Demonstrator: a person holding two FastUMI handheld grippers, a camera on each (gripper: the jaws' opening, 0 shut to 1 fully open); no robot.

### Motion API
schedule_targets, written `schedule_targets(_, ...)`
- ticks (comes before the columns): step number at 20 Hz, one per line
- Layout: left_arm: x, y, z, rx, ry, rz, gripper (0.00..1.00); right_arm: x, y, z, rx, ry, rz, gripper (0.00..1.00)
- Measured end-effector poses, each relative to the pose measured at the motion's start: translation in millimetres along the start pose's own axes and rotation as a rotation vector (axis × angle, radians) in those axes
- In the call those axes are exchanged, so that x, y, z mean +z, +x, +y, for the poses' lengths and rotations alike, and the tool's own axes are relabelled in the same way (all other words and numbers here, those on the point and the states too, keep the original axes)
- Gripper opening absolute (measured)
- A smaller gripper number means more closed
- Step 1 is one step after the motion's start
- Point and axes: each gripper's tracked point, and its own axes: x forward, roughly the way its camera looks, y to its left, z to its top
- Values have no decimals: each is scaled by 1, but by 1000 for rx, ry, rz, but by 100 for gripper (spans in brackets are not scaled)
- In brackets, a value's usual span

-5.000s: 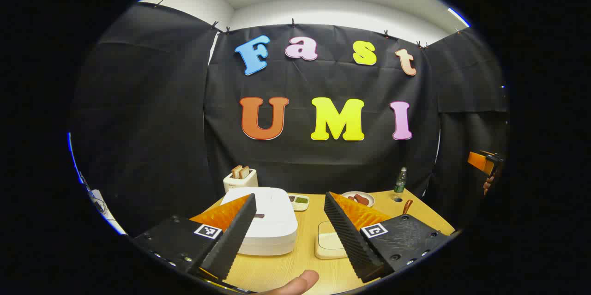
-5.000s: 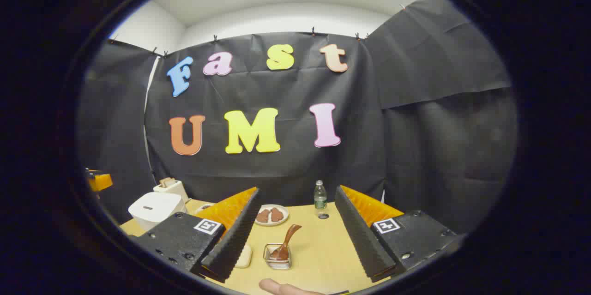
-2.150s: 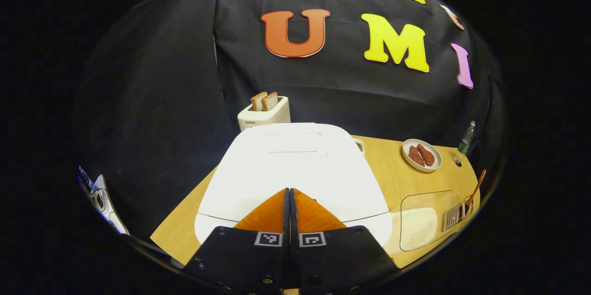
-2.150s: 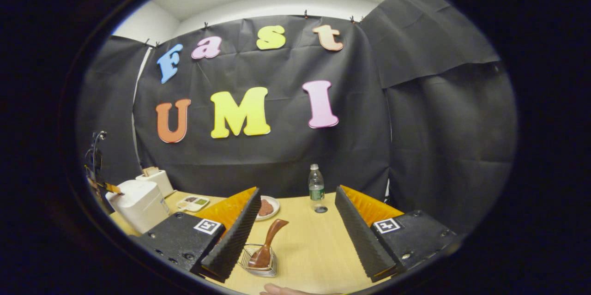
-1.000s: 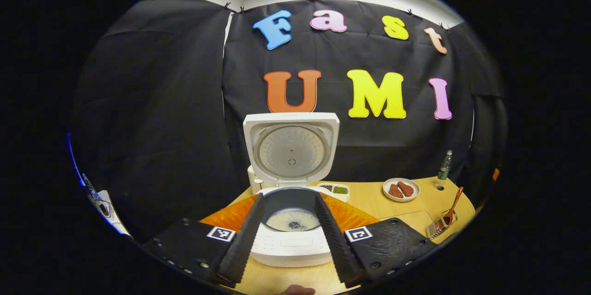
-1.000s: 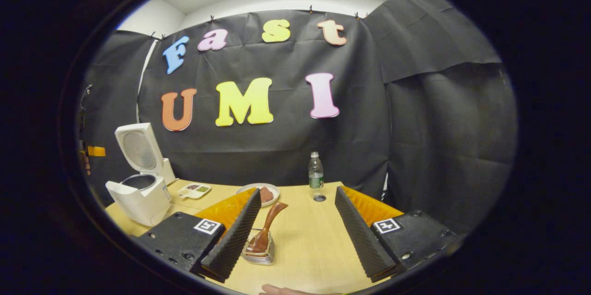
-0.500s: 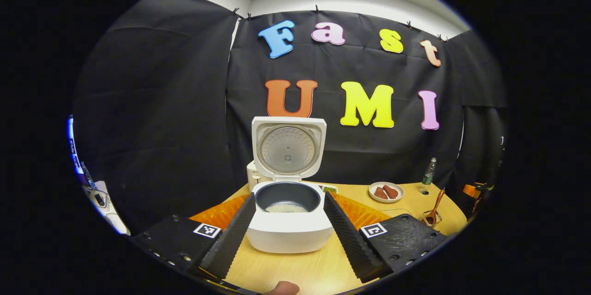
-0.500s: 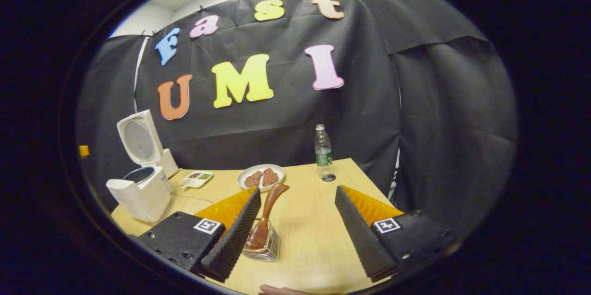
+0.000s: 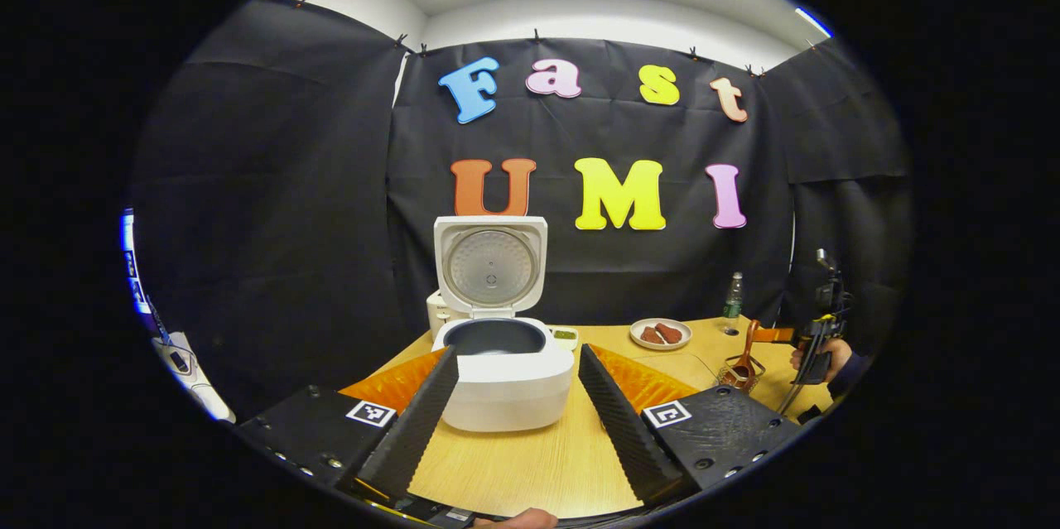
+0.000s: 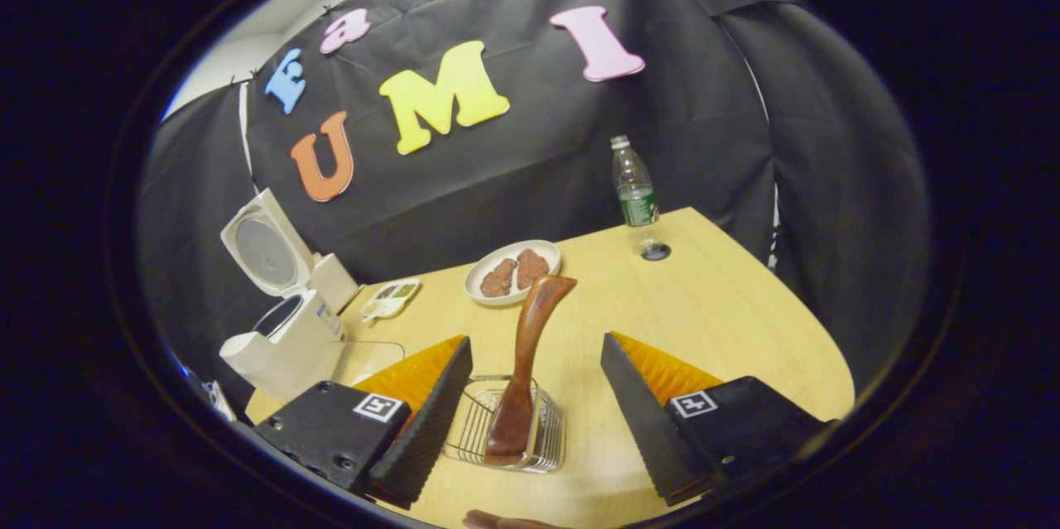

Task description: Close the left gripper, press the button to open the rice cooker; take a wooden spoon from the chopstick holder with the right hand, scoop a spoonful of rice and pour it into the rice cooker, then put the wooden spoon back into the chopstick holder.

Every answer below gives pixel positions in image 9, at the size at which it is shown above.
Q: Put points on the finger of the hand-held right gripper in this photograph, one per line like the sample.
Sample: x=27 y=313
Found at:
x=774 y=335

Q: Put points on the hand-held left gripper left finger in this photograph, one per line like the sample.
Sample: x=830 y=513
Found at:
x=414 y=430

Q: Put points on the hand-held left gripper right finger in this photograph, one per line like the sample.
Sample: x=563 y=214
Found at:
x=625 y=430

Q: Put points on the brown wooden spoon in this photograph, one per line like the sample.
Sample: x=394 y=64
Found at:
x=748 y=347

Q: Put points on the white rice cooker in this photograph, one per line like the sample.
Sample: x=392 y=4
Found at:
x=509 y=388

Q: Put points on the green glass bottle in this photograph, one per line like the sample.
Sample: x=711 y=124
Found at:
x=732 y=301

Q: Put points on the white round plate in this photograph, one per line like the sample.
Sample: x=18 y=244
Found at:
x=638 y=337

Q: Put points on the brown sausage piece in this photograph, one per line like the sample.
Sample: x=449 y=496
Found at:
x=650 y=336
x=669 y=333

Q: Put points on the small divided condiment dish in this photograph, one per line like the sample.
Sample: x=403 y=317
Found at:
x=565 y=336

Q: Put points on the white toaster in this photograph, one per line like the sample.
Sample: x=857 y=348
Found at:
x=436 y=314

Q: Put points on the white plastic device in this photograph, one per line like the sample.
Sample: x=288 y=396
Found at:
x=190 y=372

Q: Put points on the black backdrop cloth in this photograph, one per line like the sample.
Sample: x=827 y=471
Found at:
x=265 y=206

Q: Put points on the small ceiling light panel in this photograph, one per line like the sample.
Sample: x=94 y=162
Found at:
x=813 y=21

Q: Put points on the lit blue screen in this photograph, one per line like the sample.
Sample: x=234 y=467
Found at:
x=132 y=264

